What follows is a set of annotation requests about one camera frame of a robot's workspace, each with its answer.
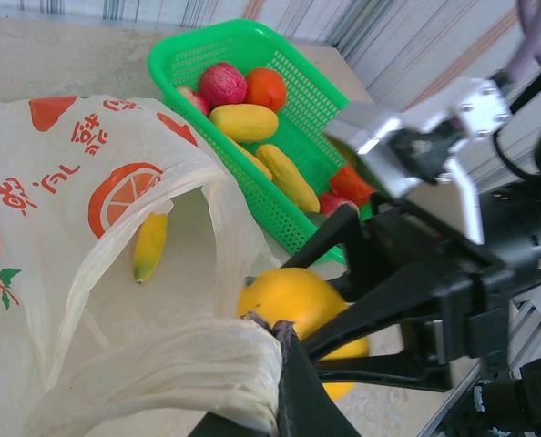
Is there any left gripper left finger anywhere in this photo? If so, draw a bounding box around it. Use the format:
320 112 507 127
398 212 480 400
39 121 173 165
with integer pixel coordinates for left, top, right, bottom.
188 411 279 437

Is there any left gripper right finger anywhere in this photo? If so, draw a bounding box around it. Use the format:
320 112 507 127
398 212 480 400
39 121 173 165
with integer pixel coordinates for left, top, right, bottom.
274 320 361 437

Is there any orange fake tangerine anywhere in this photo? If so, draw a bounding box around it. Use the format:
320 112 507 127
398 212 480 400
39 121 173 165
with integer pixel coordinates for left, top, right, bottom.
244 66 289 114
329 164 376 208

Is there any long yellow fake fruit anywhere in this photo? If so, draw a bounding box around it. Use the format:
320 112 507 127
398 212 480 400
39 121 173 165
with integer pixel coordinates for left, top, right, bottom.
255 143 322 213
231 138 274 181

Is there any round yellow fake mango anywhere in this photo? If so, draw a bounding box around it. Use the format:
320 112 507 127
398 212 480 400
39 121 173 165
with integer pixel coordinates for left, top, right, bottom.
236 267 371 402

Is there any green plastic basket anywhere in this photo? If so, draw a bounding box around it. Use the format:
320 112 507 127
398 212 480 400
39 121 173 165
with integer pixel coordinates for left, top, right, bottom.
147 18 376 268

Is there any plump yellow fake mango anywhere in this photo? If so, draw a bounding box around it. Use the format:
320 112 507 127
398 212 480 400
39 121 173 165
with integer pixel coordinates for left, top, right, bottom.
209 103 280 145

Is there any red bumpy fake lychee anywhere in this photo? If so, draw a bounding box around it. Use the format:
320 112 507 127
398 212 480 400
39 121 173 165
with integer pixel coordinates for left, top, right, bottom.
198 62 248 109

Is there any yellow fake banana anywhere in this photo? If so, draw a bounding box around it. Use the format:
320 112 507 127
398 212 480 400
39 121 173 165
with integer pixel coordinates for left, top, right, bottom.
132 211 169 285

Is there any fruit-print plastic bag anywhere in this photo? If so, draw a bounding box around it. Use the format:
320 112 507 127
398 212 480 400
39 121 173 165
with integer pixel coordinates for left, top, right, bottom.
0 93 283 437

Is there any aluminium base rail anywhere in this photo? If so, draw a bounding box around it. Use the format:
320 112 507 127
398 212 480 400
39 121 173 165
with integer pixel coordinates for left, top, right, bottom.
418 298 541 437

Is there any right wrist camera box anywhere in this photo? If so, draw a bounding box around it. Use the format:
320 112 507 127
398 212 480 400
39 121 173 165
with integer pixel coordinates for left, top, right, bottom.
323 76 514 247

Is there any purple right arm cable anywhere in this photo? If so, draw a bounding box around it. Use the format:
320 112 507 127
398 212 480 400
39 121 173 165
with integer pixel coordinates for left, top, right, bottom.
505 0 541 83

